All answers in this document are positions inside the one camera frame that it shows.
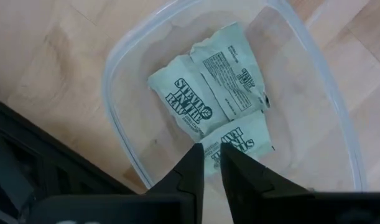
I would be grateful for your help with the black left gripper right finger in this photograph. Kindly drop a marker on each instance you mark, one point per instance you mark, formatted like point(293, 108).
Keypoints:
point(239, 180)

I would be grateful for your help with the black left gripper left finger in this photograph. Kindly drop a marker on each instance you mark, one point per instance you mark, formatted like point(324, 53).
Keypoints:
point(189, 174)

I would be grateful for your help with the green stevia sweetener packet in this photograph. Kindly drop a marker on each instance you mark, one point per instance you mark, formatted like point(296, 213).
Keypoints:
point(186, 99)
point(248, 137)
point(230, 71)

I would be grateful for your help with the clear rectangular plastic container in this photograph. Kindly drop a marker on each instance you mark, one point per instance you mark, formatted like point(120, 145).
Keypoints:
point(301, 93)

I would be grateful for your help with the black metal table frame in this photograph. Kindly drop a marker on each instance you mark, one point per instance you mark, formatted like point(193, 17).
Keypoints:
point(37, 146)

